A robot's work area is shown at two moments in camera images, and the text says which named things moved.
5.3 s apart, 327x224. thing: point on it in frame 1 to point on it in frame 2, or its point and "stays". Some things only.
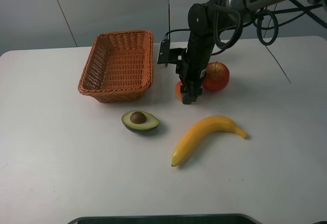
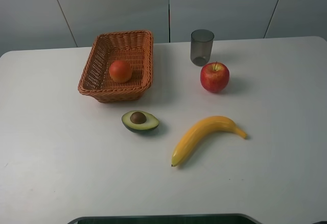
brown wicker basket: x=118 y=67 stays
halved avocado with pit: x=140 y=120 stays
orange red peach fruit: x=178 y=90 to x=120 y=71
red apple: x=216 y=77 stays
